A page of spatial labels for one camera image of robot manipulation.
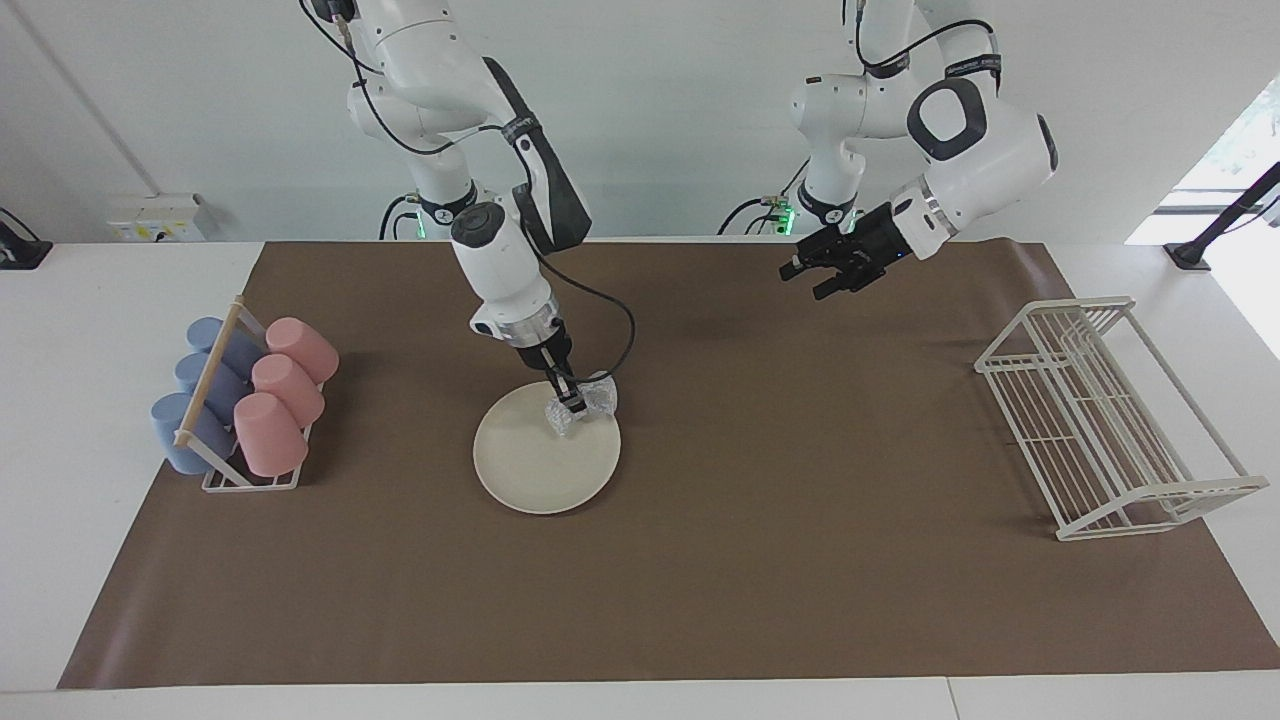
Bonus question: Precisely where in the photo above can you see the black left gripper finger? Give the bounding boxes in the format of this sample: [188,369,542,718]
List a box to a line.
[813,268,873,301]
[780,228,849,281]

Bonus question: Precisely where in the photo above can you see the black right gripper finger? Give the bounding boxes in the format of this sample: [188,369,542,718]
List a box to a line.
[552,346,591,416]
[538,346,573,401]

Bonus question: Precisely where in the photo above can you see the silver mesh sponge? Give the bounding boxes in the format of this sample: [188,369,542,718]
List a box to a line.
[545,373,619,438]

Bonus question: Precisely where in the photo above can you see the cream round plate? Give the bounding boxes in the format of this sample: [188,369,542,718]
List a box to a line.
[472,381,622,516]

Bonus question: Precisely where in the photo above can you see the brown table mat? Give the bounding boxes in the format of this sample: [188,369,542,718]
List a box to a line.
[57,240,1280,691]

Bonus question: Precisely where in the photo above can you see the pink plastic cup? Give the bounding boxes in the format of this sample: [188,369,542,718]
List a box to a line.
[265,317,340,386]
[251,353,327,427]
[233,392,309,478]

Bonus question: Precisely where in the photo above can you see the blue plastic cup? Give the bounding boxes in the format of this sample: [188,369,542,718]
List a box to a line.
[175,352,252,421]
[151,393,237,475]
[186,317,264,377]

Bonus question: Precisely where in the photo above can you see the white cup holder rack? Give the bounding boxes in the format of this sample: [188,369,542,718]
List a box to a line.
[174,296,323,493]

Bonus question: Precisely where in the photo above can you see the black table clamp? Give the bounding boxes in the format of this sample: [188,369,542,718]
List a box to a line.
[0,207,53,271]

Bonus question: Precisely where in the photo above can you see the black left base cable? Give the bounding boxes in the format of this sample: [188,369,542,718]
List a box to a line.
[715,160,809,238]

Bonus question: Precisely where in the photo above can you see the black base cable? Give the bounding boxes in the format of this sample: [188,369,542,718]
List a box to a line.
[378,195,421,241]
[715,160,809,238]

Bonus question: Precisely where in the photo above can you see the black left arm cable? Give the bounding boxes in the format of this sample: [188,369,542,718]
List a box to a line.
[855,0,1001,81]

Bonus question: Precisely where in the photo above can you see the black right base cable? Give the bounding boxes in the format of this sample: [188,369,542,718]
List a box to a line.
[378,195,421,241]

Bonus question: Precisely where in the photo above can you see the white wire dish rack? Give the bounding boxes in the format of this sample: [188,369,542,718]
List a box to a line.
[975,296,1270,542]

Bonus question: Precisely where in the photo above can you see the white wall socket box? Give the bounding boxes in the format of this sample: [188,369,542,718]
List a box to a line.
[107,193,208,243]

